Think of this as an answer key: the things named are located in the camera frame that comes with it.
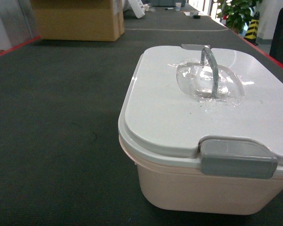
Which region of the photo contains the pink plastic storage box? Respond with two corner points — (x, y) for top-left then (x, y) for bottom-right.
(119, 140), (283, 215)

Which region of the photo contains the white box lid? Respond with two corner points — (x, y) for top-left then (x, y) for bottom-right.
(118, 46), (283, 179)

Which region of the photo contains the cardboard box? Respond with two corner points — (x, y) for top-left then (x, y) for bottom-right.
(30, 0), (125, 41)

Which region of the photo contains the yellow black striped cone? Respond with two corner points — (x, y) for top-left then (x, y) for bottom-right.
(244, 12), (260, 46)

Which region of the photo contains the white foam piece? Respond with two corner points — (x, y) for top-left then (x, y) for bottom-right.
(122, 0), (150, 19)

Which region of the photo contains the green potted plant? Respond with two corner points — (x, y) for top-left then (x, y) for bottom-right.
(216, 0), (263, 33)

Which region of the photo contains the white paper cup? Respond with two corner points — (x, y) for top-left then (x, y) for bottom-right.
(175, 2), (182, 11)

